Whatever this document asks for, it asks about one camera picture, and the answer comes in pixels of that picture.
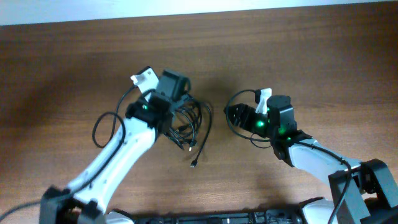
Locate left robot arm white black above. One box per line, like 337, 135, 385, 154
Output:
39, 69, 191, 223

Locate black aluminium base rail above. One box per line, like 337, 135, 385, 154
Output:
106, 206, 307, 224

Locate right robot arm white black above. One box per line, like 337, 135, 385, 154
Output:
224, 95, 397, 223

